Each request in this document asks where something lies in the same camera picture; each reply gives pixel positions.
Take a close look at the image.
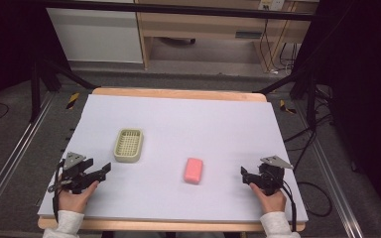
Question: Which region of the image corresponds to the white cabinet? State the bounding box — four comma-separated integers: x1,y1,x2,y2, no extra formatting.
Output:
46,7,144,64

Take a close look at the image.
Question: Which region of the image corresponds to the left hand-held gripper cable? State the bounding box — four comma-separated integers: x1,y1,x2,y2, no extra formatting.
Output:
51,160,65,223

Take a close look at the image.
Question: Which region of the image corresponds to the black floor cable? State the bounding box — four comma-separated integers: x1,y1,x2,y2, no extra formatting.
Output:
283,83,335,218

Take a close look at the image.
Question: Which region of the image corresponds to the beige soap dish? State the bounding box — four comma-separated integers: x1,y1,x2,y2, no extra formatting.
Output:
113,128,145,164

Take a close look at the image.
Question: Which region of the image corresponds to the metal floor rail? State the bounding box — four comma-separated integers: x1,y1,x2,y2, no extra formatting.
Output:
0,90,58,229
293,98,377,238

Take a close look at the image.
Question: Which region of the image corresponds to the hand-held gripper cable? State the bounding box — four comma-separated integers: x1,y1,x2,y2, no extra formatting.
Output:
51,160,65,223
277,179,298,233

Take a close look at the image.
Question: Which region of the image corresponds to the person's right hand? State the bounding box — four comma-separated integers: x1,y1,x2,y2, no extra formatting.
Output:
248,181,288,215

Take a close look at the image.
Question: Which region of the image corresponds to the wooden table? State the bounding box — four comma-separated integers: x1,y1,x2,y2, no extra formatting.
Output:
37,86,308,233

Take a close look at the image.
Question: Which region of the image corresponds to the person's left hand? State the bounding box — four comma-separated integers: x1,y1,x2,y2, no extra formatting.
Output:
57,179,100,214

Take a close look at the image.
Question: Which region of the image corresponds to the wooden desk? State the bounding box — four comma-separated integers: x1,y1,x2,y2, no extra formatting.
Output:
134,0,320,72

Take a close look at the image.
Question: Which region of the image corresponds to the right hand-held gripper cable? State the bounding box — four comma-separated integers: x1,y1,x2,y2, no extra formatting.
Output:
277,179,298,233

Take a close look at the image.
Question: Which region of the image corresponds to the black metal crossbar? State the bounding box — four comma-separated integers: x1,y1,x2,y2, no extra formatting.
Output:
29,0,316,22

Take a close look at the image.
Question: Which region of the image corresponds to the white foam board mat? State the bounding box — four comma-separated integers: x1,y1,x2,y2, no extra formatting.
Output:
37,93,310,223

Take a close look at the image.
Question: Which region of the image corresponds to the black metal frame stand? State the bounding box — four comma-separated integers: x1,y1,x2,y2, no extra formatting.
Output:
29,56,97,124
252,64,319,131

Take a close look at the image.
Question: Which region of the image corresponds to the yellow black striped tape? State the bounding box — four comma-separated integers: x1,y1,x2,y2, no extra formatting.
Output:
65,91,80,111
279,99,298,116

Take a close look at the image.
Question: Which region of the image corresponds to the pink soap bar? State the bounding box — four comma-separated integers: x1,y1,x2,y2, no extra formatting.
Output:
183,157,204,185

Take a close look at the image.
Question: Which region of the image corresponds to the dark curtain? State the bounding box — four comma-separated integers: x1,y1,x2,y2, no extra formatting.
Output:
0,0,67,124
299,0,381,219

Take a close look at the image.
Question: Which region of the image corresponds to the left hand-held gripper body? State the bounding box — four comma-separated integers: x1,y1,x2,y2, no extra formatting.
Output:
48,151,97,195

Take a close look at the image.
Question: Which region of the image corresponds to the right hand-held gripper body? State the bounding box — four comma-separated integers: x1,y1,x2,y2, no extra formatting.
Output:
253,155,295,196

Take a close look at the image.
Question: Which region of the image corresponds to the white power strip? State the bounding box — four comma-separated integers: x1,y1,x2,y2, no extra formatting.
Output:
258,0,285,12

